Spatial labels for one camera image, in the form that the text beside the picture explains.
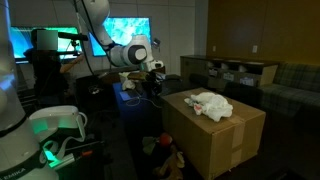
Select dark storage bin white print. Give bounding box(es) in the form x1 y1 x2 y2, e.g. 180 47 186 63
239 76 256 87
222 72 236 83
208 68 220 78

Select blue side table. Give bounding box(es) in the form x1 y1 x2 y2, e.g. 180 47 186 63
112 83 163 128

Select brown plush toy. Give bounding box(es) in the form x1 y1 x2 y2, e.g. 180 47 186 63
152 144 186 180

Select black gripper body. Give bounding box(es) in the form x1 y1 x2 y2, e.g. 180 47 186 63
146 71 166 97

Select red plush rose green leaves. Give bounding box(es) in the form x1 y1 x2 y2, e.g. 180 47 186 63
142 132 174 156

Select large cardboard box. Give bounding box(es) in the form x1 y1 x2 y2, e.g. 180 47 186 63
162 87 267 180

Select dark low cabinet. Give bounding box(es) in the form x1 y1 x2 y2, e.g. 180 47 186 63
75 68 134 113

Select white crumpled bag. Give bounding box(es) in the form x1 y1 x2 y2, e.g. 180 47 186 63
119 71 138 92

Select dark low shelf unit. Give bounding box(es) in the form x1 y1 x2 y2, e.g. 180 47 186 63
179 55 280 89

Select green plaid sofa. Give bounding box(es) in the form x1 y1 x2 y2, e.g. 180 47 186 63
259 63 320 116

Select black device green lights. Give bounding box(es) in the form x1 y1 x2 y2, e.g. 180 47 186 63
39 133 105 171

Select white pink plush toy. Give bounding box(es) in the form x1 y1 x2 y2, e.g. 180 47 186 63
192 95 234 123

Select seated person dark clothes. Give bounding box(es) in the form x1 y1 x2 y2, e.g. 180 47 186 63
23 29 85 108

